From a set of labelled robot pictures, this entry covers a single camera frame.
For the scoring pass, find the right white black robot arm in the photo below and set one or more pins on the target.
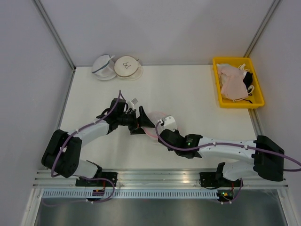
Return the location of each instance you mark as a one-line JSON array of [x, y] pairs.
[[261, 157]]

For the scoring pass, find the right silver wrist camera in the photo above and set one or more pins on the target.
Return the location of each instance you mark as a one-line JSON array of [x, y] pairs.
[[168, 122]]

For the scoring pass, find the white bra in bin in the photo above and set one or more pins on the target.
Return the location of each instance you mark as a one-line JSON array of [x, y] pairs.
[[240, 67]]

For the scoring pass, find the blue trimmed mesh laundry bag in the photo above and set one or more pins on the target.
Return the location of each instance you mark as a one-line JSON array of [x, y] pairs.
[[103, 68]]

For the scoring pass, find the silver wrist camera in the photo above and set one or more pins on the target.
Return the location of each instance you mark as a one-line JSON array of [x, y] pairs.
[[132, 103], [168, 122]]

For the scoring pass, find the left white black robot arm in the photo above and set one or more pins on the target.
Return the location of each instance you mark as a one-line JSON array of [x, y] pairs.
[[62, 154]]

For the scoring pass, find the pink bra in bin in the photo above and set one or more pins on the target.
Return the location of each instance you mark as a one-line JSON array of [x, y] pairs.
[[233, 87]]

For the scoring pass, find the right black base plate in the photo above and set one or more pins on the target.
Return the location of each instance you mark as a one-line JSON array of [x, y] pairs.
[[211, 180]]

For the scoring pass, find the left aluminium corner post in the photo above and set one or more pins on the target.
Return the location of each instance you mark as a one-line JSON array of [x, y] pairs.
[[47, 20]]

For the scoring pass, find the pink trimmed mesh laundry bag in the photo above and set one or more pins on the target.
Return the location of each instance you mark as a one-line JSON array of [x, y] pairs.
[[153, 132]]

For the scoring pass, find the white slotted cable duct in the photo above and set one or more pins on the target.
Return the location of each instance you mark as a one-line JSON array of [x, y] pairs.
[[131, 193]]

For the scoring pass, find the aluminium mounting rail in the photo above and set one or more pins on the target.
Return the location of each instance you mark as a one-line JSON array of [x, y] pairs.
[[152, 179]]

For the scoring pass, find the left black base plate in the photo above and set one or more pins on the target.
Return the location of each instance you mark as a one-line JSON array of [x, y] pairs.
[[110, 176]]

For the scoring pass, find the yellow plastic bin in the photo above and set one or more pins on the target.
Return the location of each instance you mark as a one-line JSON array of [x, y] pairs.
[[255, 97]]

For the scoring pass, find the aluminium corner post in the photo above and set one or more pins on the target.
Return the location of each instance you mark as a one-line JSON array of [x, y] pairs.
[[47, 20], [263, 25]]

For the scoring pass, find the black bra in bin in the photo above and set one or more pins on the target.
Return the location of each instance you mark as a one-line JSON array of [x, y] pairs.
[[248, 79]]

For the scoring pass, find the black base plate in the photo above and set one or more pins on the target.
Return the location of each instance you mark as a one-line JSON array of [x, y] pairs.
[[211, 180], [110, 176]]

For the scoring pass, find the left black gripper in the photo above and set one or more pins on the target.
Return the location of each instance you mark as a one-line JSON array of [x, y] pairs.
[[144, 122]]

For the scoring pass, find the beige trimmed laundry bag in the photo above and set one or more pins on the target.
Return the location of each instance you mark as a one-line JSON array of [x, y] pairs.
[[128, 68]]

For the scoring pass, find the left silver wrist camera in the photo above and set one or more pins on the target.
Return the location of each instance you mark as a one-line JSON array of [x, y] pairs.
[[132, 103]]

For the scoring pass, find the right aluminium corner post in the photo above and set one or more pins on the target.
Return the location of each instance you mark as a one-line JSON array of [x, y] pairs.
[[263, 25]]

